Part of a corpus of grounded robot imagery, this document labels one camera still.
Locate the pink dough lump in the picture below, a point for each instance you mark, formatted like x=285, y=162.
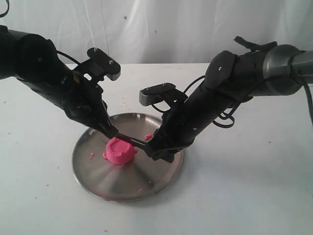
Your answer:
x=119, y=152

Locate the round steel plate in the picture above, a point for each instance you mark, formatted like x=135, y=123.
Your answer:
x=139, y=178

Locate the black knife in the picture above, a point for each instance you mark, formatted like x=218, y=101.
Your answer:
x=134, y=142

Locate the white backdrop curtain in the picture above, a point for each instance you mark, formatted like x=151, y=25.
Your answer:
x=161, y=31

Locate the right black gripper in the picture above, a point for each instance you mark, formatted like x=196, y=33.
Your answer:
x=169, y=139

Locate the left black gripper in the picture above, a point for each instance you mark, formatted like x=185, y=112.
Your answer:
x=83, y=103

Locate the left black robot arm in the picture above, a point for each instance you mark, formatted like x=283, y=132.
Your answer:
x=34, y=61

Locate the pink dough crumb large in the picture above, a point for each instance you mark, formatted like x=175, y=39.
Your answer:
x=148, y=136

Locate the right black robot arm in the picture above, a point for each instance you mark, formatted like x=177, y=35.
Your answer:
x=229, y=81

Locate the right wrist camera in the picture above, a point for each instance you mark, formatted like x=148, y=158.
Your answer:
x=166, y=92

